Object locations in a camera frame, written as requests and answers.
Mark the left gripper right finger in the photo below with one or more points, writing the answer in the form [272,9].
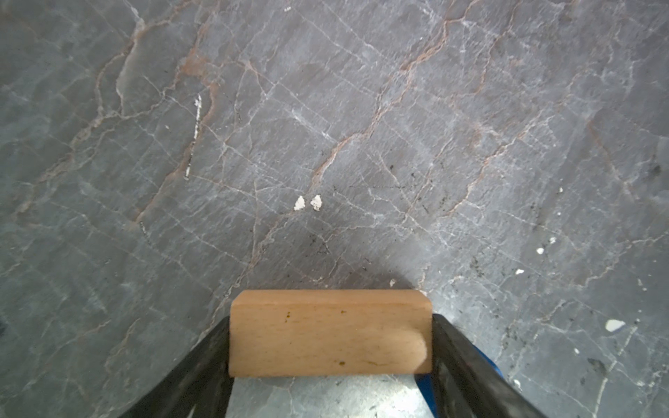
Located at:
[491,395]

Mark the blue small cube block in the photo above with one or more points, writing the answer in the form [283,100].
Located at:
[445,393]

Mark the natural wood block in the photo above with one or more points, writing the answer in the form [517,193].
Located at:
[292,333]

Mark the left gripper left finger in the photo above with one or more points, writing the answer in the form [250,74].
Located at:
[199,386]

